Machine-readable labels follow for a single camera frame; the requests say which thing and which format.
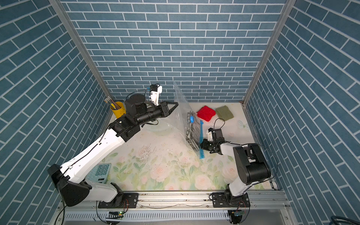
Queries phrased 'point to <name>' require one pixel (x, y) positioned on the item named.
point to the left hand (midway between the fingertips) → (182, 105)
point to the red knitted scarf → (206, 113)
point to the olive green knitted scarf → (224, 112)
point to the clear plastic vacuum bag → (182, 121)
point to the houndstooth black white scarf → (193, 132)
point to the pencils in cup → (109, 101)
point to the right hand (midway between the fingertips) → (202, 145)
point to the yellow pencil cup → (118, 113)
